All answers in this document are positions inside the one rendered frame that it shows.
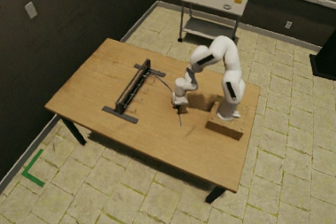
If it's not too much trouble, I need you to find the grey free-standing rack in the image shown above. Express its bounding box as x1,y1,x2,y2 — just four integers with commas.
102,58,166,124

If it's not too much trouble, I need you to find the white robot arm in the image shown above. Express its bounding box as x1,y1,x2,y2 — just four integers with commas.
174,36,245,121

